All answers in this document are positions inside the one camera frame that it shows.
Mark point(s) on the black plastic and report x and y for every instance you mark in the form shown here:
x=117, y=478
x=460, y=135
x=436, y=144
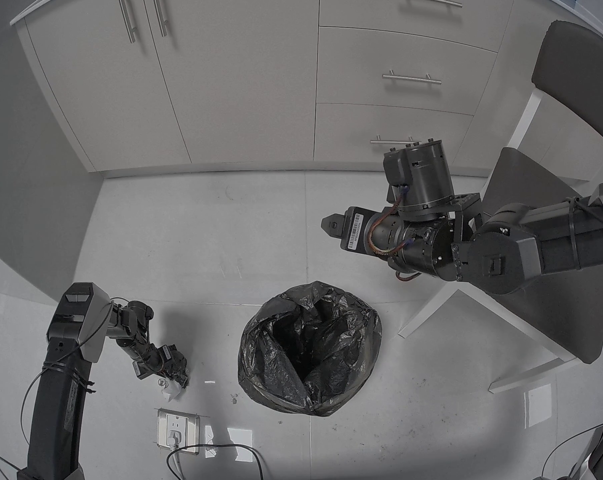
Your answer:
x=183, y=379

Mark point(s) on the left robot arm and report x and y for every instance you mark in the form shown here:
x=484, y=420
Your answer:
x=56, y=418

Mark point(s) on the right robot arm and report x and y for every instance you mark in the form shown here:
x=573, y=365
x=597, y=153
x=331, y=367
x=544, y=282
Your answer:
x=506, y=258

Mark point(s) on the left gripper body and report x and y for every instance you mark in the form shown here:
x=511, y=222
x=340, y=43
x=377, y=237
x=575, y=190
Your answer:
x=151, y=360

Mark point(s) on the black plastic bag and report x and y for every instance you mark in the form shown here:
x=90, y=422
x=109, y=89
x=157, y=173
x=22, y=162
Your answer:
x=271, y=363

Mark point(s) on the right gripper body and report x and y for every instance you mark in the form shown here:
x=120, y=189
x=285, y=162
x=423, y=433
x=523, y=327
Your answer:
x=369, y=218

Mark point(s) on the white cabinet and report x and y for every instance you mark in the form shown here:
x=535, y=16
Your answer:
x=231, y=93

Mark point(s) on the white paper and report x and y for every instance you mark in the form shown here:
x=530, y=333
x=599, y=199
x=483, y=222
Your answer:
x=169, y=392

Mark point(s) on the white chair dark grey seat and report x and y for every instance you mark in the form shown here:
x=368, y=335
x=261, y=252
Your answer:
x=571, y=63

